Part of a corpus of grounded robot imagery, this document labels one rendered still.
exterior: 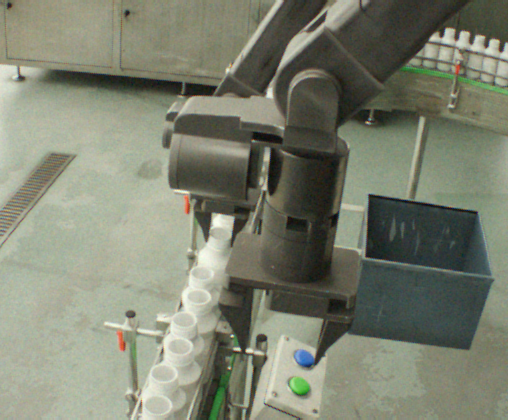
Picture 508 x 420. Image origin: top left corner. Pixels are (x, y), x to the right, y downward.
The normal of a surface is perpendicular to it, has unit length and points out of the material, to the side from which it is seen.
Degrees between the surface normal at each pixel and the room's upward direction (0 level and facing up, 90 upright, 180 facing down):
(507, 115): 90
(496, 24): 90
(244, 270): 0
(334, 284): 0
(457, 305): 90
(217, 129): 90
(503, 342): 0
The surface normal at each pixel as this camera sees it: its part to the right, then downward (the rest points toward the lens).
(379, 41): -0.12, 0.52
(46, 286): 0.07, -0.86
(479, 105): -0.47, 0.42
